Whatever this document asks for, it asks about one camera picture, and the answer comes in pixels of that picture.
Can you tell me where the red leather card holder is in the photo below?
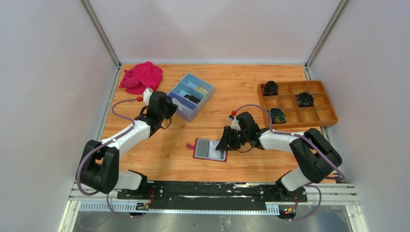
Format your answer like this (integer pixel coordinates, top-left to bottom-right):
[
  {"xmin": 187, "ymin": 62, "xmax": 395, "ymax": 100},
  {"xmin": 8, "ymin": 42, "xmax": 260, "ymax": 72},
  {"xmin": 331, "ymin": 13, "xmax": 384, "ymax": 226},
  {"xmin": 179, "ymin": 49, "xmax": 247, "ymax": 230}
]
[{"xmin": 186, "ymin": 138, "xmax": 227, "ymax": 162}]

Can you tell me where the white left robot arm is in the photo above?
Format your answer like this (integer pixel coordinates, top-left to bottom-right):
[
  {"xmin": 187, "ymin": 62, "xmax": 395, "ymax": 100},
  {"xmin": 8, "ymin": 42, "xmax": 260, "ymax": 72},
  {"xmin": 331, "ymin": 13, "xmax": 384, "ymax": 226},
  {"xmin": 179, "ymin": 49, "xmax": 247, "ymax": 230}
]
[{"xmin": 75, "ymin": 88, "xmax": 178, "ymax": 196}]

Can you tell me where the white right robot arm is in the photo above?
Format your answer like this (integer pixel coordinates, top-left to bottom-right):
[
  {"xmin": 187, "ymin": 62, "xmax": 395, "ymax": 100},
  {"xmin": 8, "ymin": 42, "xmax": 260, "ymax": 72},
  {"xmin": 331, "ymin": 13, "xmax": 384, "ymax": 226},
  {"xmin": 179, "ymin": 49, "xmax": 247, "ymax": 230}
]
[{"xmin": 216, "ymin": 112, "xmax": 342, "ymax": 192}]

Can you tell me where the gold card in box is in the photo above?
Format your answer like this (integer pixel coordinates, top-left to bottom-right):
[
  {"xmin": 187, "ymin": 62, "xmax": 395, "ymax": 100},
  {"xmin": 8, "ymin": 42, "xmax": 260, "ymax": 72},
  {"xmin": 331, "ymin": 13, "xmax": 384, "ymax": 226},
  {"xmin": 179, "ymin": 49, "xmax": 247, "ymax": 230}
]
[{"xmin": 196, "ymin": 86, "xmax": 208, "ymax": 95}]

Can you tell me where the black item in box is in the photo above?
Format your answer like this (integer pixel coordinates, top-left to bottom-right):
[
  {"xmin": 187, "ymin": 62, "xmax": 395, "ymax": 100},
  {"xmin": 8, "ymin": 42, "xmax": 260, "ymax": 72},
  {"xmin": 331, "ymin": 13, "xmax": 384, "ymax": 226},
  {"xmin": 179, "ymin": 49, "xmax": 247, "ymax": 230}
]
[{"xmin": 184, "ymin": 94, "xmax": 201, "ymax": 104}]

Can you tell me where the blue compartment organizer box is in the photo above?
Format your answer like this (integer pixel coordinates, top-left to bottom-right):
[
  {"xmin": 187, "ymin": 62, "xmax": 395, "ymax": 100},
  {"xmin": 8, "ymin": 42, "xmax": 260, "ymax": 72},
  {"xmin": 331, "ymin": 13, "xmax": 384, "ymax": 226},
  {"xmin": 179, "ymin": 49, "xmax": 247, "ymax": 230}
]
[{"xmin": 168, "ymin": 73, "xmax": 214, "ymax": 122}]

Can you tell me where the crumpled pink cloth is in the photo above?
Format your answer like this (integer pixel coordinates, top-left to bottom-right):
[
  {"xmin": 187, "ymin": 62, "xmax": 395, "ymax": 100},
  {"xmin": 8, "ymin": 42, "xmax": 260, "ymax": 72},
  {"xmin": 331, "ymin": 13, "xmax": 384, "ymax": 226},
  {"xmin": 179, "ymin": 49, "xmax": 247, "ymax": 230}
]
[{"xmin": 119, "ymin": 61, "xmax": 163, "ymax": 95}]

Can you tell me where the wooden compartment tray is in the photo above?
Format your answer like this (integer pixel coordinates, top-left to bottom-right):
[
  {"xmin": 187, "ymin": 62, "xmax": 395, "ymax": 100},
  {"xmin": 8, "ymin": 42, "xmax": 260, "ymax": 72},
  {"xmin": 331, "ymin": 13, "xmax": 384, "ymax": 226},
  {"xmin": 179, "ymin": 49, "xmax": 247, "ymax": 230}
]
[{"xmin": 257, "ymin": 80, "xmax": 338, "ymax": 129}]

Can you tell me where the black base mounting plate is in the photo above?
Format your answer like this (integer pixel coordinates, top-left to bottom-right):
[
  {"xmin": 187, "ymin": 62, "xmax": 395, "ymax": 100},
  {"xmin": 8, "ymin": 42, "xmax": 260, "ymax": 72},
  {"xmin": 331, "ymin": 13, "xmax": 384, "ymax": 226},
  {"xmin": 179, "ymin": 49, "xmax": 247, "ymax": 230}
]
[{"xmin": 117, "ymin": 181, "xmax": 308, "ymax": 211}]

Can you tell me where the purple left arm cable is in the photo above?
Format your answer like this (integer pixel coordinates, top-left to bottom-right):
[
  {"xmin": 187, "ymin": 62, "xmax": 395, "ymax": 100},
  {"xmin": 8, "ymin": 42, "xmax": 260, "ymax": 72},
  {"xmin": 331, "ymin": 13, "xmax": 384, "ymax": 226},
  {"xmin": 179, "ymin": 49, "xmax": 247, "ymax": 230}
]
[{"xmin": 75, "ymin": 97, "xmax": 143, "ymax": 219}]

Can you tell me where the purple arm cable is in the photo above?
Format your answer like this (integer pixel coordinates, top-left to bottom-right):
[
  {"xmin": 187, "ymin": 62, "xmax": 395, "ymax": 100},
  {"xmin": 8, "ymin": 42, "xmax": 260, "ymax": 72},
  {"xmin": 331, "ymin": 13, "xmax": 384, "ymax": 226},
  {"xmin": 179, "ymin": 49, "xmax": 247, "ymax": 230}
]
[
  {"xmin": 231, "ymin": 104, "xmax": 347, "ymax": 221},
  {"xmin": 75, "ymin": 97, "xmax": 143, "ymax": 219}
]

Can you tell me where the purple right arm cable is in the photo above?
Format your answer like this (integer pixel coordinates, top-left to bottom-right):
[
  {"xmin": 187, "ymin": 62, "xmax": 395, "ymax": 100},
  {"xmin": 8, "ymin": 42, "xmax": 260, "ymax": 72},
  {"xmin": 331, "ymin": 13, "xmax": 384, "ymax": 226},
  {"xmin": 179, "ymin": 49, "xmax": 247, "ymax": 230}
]
[{"xmin": 231, "ymin": 104, "xmax": 347, "ymax": 221}]

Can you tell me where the aluminium frame rail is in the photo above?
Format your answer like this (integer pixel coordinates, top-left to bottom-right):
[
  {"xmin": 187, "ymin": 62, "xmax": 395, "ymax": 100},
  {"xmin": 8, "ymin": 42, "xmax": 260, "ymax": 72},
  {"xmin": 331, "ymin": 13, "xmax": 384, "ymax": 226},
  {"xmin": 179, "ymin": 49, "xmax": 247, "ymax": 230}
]
[{"xmin": 69, "ymin": 181, "xmax": 359, "ymax": 217}]

